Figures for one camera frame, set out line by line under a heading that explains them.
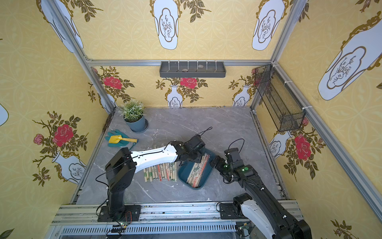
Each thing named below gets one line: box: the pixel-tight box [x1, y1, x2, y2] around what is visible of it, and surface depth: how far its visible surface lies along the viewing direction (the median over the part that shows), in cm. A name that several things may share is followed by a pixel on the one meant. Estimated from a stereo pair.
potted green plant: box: [118, 99, 149, 133], surface depth 99 cm
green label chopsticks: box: [164, 162, 171, 181], surface depth 89 cm
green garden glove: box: [105, 129, 130, 148], surface depth 102 cm
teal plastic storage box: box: [177, 160, 199, 191], surface depth 86 cm
